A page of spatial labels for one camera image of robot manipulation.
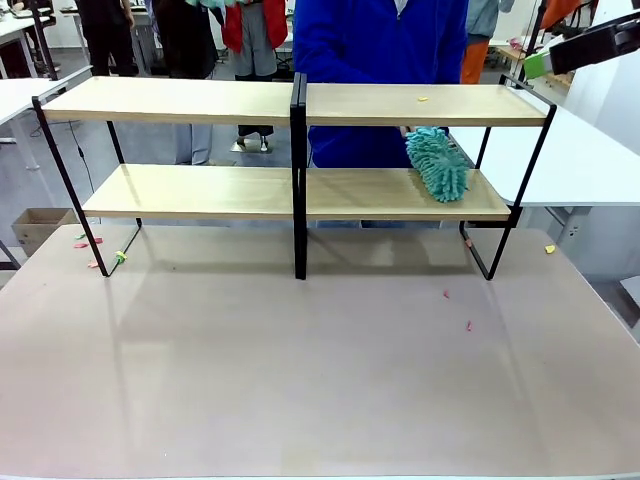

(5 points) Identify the person in red vest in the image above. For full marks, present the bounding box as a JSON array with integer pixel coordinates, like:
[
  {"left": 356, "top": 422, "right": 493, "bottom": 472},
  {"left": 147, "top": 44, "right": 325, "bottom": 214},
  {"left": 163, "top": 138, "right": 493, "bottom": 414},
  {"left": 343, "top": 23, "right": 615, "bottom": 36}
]
[{"left": 221, "top": 0, "right": 291, "bottom": 154}]

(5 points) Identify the light wooden table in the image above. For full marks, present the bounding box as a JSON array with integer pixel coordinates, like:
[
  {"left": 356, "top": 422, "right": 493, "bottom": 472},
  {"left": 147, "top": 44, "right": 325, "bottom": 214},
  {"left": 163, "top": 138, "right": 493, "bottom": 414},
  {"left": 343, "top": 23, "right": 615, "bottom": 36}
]
[{"left": 495, "top": 43, "right": 576, "bottom": 91}]

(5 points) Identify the white side table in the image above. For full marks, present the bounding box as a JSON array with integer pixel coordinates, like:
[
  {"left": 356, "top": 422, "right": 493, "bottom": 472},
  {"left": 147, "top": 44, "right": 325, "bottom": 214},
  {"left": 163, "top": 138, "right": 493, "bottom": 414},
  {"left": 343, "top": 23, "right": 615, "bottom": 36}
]
[
  {"left": 443, "top": 102, "right": 640, "bottom": 241},
  {"left": 0, "top": 64, "right": 94, "bottom": 172}
]

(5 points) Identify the person in orange trousers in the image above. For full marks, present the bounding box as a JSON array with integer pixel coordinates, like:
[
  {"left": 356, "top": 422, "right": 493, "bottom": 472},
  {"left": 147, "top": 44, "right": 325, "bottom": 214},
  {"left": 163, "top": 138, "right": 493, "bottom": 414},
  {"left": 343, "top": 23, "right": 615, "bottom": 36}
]
[{"left": 459, "top": 0, "right": 516, "bottom": 85}]

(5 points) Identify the black floor cable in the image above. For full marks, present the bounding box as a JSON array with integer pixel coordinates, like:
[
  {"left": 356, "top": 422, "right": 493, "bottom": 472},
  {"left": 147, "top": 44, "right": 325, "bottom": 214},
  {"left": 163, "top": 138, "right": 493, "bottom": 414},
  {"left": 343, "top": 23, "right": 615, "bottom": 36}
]
[{"left": 67, "top": 119, "right": 97, "bottom": 197}]

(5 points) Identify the black stand pole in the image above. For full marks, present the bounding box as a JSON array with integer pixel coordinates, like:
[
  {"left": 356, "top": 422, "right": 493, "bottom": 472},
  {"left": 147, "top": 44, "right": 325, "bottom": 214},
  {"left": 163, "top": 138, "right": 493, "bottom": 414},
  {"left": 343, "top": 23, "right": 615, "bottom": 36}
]
[{"left": 28, "top": 0, "right": 60, "bottom": 81}]

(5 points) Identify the black tripod pole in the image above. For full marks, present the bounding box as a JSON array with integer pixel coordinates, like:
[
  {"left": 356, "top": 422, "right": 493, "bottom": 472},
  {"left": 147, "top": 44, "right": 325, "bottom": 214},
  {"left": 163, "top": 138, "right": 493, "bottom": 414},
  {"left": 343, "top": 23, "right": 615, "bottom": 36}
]
[{"left": 519, "top": 0, "right": 557, "bottom": 81}]

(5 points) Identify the person in black coat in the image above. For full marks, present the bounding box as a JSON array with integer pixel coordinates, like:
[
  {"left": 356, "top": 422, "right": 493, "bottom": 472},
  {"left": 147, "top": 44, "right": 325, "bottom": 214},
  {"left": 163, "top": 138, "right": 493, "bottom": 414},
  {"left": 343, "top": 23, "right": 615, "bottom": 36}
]
[{"left": 151, "top": 0, "right": 225, "bottom": 167}]

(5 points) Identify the teal chenille duster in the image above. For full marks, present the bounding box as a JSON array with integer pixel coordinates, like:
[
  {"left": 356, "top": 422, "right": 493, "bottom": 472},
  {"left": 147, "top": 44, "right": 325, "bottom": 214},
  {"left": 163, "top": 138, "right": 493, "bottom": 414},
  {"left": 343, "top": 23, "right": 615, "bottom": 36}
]
[{"left": 403, "top": 125, "right": 472, "bottom": 204}]

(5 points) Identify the person in black clothes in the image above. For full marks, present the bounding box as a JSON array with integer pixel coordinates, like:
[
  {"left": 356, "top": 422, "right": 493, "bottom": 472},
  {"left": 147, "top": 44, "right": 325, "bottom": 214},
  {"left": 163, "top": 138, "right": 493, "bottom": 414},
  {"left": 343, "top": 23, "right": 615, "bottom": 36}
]
[{"left": 74, "top": 0, "right": 137, "bottom": 78}]

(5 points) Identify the black frame wooden shelf rack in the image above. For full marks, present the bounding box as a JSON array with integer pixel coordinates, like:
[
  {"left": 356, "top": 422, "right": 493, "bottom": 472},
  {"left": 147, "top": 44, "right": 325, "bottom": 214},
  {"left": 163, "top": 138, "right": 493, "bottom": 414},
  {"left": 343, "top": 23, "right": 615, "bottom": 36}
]
[
  {"left": 297, "top": 72, "right": 558, "bottom": 282},
  {"left": 31, "top": 72, "right": 302, "bottom": 280}
]

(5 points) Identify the person in blue jacket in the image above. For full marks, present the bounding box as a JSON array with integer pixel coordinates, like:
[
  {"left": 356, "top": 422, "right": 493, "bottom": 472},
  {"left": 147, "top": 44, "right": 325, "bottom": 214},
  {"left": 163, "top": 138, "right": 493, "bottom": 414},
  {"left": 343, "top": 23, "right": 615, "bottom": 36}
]
[{"left": 291, "top": 0, "right": 472, "bottom": 230}]

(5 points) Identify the cardboard box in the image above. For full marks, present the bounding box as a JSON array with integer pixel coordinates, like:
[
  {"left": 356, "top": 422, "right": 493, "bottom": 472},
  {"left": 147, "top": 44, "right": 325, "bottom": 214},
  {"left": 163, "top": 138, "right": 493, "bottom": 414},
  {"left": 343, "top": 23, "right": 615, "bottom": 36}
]
[{"left": 10, "top": 207, "right": 80, "bottom": 259}]

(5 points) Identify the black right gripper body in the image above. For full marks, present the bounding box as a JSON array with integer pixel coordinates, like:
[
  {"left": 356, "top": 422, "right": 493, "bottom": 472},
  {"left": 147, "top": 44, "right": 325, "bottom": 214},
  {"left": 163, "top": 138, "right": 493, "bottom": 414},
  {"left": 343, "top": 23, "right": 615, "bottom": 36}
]
[{"left": 548, "top": 13, "right": 640, "bottom": 75}]

